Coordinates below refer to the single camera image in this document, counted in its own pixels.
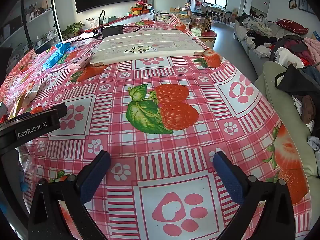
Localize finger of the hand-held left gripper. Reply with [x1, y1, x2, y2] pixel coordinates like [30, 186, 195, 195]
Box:
[51, 103, 68, 119]

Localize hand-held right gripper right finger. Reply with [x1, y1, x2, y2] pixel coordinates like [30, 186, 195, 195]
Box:
[212, 151, 297, 240]

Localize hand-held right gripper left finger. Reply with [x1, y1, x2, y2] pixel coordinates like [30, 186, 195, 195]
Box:
[27, 151, 111, 240]

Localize yellow snack packet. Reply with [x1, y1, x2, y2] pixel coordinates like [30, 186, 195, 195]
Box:
[7, 94, 28, 120]

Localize white pink round-print packet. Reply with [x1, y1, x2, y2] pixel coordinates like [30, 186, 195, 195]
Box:
[24, 84, 40, 103]

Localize blue disposable gloves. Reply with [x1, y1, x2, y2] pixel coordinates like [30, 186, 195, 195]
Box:
[42, 42, 73, 69]

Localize strawberry printed pink tablecloth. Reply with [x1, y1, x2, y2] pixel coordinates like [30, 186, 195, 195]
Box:
[0, 15, 315, 240]

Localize green potted plant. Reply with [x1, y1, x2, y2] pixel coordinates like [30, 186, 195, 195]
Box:
[61, 21, 85, 40]

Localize black curved pole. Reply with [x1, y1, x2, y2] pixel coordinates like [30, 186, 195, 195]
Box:
[20, 0, 42, 54]

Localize white box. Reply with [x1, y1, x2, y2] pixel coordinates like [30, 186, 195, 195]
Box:
[86, 17, 99, 29]

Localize green armchair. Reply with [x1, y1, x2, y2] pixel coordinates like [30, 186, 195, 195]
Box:
[254, 61, 320, 178]

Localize white folding drawing board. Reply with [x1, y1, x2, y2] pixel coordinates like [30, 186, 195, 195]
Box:
[89, 29, 205, 67]

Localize black bag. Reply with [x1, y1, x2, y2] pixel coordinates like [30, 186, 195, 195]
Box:
[275, 64, 320, 100]

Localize grey sofa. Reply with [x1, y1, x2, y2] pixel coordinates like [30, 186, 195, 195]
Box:
[234, 20, 320, 67]

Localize pile of clothes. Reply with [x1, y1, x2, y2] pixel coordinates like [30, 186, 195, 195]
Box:
[236, 14, 320, 68]

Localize clear snack jar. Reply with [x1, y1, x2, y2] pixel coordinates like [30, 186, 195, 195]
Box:
[191, 16, 212, 30]

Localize red pillow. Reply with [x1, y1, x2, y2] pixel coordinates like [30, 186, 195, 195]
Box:
[275, 19, 309, 33]

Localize dining table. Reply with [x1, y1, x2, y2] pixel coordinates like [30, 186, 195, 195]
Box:
[206, 5, 232, 22]

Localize white wall shelf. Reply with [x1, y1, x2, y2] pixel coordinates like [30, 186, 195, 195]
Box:
[0, 0, 62, 55]

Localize black power adapter with cable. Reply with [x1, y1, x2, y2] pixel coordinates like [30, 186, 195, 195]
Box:
[93, 9, 140, 40]

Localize large framed wall picture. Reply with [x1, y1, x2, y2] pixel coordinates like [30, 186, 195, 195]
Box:
[299, 0, 315, 14]

